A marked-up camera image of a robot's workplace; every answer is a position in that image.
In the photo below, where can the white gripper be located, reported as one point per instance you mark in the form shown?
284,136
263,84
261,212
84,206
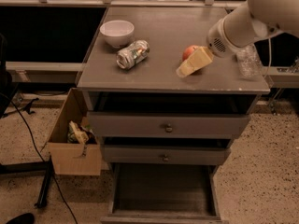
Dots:
217,42

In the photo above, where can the red apple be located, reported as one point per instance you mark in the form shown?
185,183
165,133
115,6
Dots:
188,51

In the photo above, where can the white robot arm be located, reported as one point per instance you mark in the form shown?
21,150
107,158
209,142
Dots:
253,21

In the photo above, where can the grey drawer cabinet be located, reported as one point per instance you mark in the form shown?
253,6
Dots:
169,30

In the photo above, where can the grey top drawer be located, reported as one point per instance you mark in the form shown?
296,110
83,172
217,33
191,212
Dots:
165,115

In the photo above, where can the grey drawer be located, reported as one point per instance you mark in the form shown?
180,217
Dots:
163,194
165,115
189,151

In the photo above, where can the grey middle drawer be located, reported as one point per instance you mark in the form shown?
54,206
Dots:
189,151

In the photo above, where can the grey bottom drawer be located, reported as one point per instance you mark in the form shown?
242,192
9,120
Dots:
163,194

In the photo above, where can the clear plastic water bottle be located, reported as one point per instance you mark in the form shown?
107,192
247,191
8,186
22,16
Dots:
249,62

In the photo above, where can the crushed aluminium can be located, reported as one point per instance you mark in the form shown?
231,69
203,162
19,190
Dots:
136,52

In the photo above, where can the white ceramic bowl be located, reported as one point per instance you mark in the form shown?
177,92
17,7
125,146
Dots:
117,33

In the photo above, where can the crumpled snack bags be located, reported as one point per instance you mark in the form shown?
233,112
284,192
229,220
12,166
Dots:
78,134

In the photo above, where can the cardboard box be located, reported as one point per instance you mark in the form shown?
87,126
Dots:
69,155

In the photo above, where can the black stand base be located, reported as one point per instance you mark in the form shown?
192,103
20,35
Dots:
29,167

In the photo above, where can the black shoe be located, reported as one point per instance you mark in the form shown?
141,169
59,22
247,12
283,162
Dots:
27,218

